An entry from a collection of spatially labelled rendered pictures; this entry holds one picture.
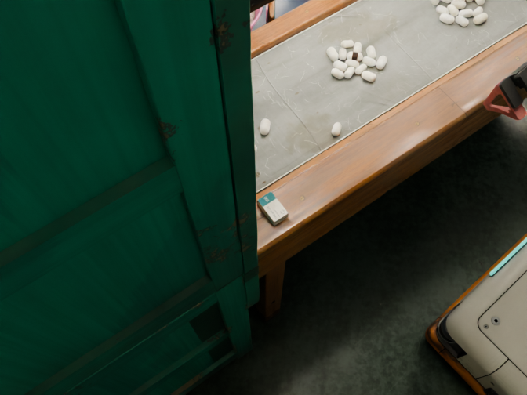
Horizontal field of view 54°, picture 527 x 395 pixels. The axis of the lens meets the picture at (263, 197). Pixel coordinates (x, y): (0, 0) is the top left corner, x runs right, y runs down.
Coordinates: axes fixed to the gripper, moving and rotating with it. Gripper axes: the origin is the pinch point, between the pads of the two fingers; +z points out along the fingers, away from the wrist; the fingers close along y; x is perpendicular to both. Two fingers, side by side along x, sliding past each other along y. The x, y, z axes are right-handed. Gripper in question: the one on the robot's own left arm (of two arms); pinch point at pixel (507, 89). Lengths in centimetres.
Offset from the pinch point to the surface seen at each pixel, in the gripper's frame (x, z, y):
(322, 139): -8.7, 33.2, 18.2
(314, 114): -14.2, 36.0, 15.0
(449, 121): 4.0, 24.0, -5.0
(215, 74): -25, -32, 53
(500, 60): 0.7, 25.6, -27.0
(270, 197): -6.4, 27.0, 37.7
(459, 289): 65, 79, -14
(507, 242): 65, 79, -40
